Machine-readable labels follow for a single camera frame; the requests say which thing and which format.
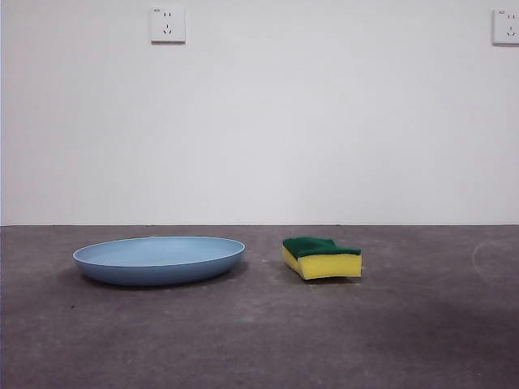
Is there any yellow sponge with green pad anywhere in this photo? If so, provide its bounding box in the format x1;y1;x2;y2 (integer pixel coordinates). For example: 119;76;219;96
281;237;363;280

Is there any light blue round plate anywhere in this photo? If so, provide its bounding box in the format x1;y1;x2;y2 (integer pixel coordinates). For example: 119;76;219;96
72;235;247;287

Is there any white wall power socket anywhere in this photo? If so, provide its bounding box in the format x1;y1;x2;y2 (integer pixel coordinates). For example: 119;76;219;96
492;9;519;46
150;6;187;45

